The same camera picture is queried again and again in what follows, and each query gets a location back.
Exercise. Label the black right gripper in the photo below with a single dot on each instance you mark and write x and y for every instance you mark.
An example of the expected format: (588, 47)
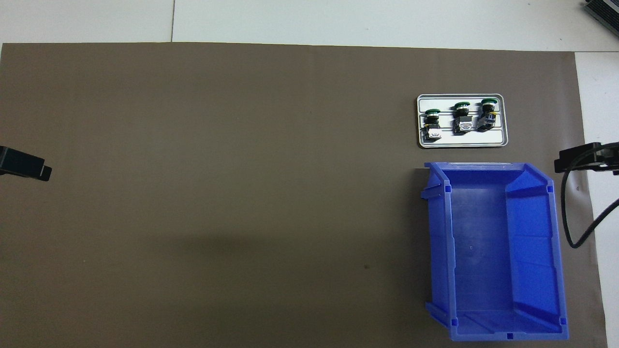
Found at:
(611, 159)

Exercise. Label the brown paper table mat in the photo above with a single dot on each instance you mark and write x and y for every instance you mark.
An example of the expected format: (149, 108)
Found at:
(242, 193)

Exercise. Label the blue plastic storage bin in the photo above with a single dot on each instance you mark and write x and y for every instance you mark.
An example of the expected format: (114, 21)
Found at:
(483, 251)

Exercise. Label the silver metal tray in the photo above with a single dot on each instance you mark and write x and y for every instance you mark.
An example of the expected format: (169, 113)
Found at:
(462, 140)

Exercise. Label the green push button switch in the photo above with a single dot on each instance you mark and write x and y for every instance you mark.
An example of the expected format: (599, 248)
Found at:
(486, 118)
(432, 126)
(463, 121)

